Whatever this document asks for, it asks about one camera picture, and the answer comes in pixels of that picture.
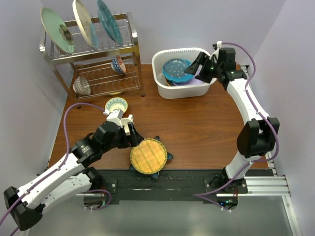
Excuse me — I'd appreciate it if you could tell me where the aluminium frame rail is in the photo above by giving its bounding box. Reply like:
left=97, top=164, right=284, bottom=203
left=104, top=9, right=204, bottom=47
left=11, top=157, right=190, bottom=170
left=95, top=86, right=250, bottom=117
left=240, top=65, right=302, bottom=236

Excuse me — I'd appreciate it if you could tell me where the stainless steel dish rack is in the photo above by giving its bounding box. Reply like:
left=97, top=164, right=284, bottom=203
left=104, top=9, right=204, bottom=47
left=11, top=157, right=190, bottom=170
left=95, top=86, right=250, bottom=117
left=39, top=12, right=145, bottom=103

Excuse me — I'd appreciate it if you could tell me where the blue white patterned bowl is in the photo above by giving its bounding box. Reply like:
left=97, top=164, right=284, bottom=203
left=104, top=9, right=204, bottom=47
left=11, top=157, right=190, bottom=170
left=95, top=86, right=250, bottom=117
left=111, top=55, right=126, bottom=74

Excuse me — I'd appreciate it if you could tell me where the dark blue bottom plate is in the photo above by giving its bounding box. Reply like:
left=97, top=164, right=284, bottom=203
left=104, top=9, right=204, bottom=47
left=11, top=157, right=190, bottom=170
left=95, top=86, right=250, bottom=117
left=165, top=78, right=176, bottom=87

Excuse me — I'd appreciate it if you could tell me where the yellow blue patterned saucer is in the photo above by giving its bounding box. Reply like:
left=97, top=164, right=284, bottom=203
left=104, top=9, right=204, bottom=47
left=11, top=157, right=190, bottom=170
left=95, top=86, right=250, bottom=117
left=105, top=97, right=128, bottom=113

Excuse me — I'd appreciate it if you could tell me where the orange woven pattern plate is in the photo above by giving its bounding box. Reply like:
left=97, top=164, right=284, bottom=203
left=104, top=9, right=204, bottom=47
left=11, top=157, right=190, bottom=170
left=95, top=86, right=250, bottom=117
left=129, top=138, right=168, bottom=175

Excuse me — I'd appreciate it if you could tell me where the teal plate on rack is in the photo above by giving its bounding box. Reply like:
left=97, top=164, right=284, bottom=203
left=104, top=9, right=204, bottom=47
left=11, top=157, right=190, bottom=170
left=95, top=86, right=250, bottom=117
left=97, top=0, right=123, bottom=46

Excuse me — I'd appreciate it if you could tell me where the white ceramic mug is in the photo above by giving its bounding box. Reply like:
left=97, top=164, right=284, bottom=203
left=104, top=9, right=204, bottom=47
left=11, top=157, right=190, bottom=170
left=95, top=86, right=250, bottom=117
left=121, top=115, right=133, bottom=136

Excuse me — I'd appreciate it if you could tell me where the clear glass plate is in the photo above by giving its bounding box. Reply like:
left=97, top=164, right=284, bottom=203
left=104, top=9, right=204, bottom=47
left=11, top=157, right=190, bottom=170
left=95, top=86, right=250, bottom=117
left=162, top=58, right=194, bottom=81

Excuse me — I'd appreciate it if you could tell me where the lilac purple plate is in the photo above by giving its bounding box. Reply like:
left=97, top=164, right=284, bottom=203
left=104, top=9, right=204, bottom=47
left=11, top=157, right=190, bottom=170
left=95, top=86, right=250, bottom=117
left=173, top=77, right=203, bottom=86

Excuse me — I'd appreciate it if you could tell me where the white plastic bin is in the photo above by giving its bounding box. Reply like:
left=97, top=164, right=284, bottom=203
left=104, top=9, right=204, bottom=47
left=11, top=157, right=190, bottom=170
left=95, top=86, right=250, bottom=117
left=152, top=47, right=217, bottom=99

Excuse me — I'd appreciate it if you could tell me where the dark blue star plate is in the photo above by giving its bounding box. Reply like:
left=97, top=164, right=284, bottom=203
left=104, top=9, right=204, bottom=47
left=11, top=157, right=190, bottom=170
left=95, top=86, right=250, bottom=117
left=129, top=136, right=174, bottom=181

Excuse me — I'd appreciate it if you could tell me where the cream plate on rack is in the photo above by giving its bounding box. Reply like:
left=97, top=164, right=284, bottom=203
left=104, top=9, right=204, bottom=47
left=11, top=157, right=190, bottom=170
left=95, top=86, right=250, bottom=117
left=72, top=0, right=98, bottom=50

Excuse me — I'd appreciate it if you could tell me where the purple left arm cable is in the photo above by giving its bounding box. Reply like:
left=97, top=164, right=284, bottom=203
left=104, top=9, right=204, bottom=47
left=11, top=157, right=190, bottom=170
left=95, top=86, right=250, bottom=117
left=0, top=103, right=109, bottom=236

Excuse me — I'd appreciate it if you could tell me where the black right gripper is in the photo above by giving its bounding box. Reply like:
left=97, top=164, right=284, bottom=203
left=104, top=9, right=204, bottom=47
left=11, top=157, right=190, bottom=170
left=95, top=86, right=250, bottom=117
left=184, top=53, right=222, bottom=84

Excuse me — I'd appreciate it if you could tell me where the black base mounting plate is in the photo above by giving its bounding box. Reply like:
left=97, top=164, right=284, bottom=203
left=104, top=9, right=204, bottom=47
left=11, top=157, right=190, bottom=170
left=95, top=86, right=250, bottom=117
left=87, top=168, right=248, bottom=207

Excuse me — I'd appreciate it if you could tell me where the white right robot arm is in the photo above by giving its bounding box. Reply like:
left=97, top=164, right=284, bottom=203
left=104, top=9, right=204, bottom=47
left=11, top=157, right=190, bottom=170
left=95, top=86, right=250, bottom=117
left=185, top=48, right=280, bottom=194

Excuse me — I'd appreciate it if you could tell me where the grey patterned bowl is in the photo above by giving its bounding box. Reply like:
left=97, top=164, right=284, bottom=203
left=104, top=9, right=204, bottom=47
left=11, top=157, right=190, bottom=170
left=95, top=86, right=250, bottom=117
left=72, top=75, right=91, bottom=96

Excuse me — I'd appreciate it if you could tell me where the mint flower plate on rack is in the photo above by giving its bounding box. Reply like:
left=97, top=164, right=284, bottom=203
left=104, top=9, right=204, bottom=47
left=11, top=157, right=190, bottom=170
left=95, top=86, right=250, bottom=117
left=40, top=7, right=74, bottom=54

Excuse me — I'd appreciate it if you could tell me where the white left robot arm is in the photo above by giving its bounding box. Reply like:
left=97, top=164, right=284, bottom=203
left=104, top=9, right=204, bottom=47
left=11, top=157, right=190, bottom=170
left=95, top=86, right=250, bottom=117
left=0, top=121, right=144, bottom=231

